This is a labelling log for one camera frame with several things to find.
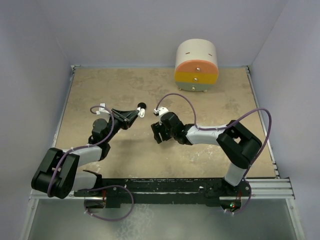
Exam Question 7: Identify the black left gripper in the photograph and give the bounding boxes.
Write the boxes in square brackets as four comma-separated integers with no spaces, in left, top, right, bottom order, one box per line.
[103,108,139,143]

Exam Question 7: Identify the white round earbud case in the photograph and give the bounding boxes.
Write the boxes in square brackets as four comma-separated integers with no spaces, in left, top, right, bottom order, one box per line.
[137,107,146,118]

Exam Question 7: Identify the black round earbud case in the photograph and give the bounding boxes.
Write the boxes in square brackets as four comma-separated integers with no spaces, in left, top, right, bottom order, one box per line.
[137,102,147,109]

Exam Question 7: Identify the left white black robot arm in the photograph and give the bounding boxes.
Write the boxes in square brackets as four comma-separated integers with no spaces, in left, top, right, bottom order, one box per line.
[31,107,144,199]

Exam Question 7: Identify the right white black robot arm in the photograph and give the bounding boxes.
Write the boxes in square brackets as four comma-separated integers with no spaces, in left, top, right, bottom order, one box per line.
[151,110,263,196]

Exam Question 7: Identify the white round drawer cabinet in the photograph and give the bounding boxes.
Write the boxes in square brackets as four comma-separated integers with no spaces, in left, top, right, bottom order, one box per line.
[174,38,219,92]

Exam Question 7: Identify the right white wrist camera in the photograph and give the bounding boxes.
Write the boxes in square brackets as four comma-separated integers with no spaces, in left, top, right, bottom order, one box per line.
[153,106,169,118]

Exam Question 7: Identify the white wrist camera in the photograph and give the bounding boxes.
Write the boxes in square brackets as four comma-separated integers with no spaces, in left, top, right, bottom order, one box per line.
[153,106,169,118]
[94,103,109,116]

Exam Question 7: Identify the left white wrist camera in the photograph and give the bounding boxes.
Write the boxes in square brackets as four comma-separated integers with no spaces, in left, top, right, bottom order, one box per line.
[94,103,109,116]

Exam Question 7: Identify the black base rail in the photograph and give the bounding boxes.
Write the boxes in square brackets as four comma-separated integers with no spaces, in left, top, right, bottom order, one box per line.
[73,173,252,210]

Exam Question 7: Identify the aluminium frame rail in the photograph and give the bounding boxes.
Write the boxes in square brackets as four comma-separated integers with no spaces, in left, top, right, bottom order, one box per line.
[245,66,295,200]

